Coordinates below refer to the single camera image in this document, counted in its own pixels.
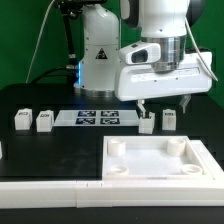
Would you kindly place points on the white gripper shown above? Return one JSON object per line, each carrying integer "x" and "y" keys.
{"x": 139, "y": 82}

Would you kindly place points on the white square tabletop part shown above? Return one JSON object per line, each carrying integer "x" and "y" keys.
{"x": 152, "y": 158}

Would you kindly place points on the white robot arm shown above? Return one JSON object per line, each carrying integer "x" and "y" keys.
{"x": 154, "y": 21}

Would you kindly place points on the white marker plate with tags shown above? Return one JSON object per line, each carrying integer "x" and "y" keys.
{"x": 97, "y": 118}

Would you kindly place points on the white part at left edge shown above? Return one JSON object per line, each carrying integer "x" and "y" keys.
{"x": 1, "y": 154}

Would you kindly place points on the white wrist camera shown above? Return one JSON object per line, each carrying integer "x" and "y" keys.
{"x": 140, "y": 53}

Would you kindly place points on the white L-shaped fence wall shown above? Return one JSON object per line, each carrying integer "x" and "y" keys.
{"x": 115, "y": 192}

